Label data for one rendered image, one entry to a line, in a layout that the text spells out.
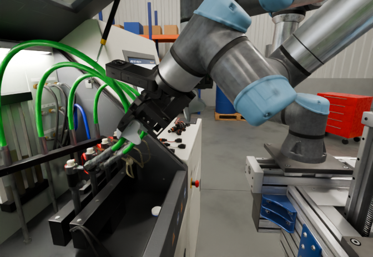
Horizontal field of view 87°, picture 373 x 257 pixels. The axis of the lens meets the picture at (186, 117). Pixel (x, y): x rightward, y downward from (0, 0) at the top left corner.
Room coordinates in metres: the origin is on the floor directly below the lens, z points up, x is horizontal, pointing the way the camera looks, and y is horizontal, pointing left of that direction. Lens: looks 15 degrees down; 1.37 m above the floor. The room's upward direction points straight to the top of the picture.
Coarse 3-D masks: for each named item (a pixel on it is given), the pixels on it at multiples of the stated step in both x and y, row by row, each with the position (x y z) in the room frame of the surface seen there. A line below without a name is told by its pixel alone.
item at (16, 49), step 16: (16, 48) 0.47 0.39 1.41; (64, 48) 0.45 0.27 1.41; (0, 64) 0.48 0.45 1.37; (96, 64) 0.44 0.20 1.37; (0, 80) 0.49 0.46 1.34; (112, 80) 0.44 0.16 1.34; (0, 96) 0.50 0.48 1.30; (0, 112) 0.50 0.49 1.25; (0, 128) 0.49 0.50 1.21; (0, 144) 0.49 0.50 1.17
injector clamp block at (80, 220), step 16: (112, 176) 0.67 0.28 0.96; (128, 176) 0.67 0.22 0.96; (112, 192) 0.55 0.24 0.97; (64, 208) 0.47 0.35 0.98; (96, 208) 0.47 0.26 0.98; (112, 208) 0.54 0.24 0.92; (64, 224) 0.43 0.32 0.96; (80, 224) 0.41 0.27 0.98; (96, 224) 0.46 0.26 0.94; (112, 224) 0.53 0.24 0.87; (64, 240) 0.42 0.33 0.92; (80, 240) 0.41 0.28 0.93
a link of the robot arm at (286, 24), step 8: (288, 8) 0.78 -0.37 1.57; (296, 8) 0.77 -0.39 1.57; (304, 8) 0.77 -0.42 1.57; (272, 16) 0.84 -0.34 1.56; (280, 16) 0.79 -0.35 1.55; (288, 16) 0.78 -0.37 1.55; (296, 16) 0.77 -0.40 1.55; (304, 16) 0.79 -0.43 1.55; (280, 24) 0.80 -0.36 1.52; (288, 24) 0.79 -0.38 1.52; (296, 24) 0.79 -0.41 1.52; (280, 32) 0.80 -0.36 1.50; (288, 32) 0.78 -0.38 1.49; (280, 40) 0.79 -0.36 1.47; (272, 48) 0.82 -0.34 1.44; (280, 112) 0.72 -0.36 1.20; (272, 120) 0.77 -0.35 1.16; (280, 120) 0.73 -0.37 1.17
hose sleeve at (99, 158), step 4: (108, 148) 0.44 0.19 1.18; (104, 152) 0.44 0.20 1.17; (108, 152) 0.44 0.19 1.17; (112, 152) 0.44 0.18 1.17; (96, 156) 0.45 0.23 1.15; (100, 156) 0.44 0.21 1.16; (104, 156) 0.44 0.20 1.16; (108, 156) 0.44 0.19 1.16; (92, 160) 0.45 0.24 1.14; (96, 160) 0.44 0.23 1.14; (100, 160) 0.44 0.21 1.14; (92, 164) 0.45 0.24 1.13; (96, 164) 0.45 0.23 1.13
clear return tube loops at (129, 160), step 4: (112, 140) 0.66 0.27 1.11; (116, 140) 0.66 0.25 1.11; (144, 140) 0.71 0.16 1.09; (96, 148) 0.57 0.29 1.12; (100, 148) 0.58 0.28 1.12; (136, 148) 0.65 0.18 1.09; (148, 148) 0.71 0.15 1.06; (140, 152) 0.65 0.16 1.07; (148, 152) 0.71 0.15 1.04; (128, 156) 0.72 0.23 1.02; (140, 156) 0.64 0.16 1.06; (128, 160) 0.72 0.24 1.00; (132, 160) 0.73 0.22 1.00; (136, 160) 0.71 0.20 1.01; (148, 160) 0.72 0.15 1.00; (128, 164) 0.72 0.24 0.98; (140, 164) 0.68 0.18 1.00; (132, 172) 0.57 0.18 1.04; (132, 176) 0.57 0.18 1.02
